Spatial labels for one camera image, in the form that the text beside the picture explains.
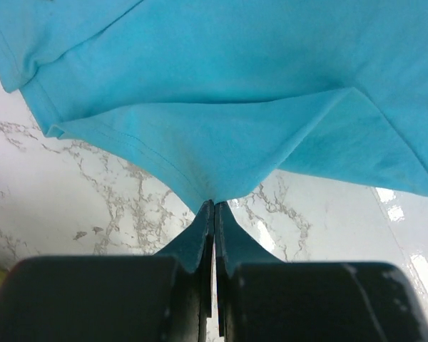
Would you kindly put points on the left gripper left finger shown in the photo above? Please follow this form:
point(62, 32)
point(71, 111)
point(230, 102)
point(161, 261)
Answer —
point(165, 296)

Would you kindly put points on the teal t shirt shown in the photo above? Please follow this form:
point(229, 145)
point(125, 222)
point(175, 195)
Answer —
point(212, 96)

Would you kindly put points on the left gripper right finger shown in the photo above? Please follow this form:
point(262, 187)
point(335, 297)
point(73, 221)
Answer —
point(261, 298)

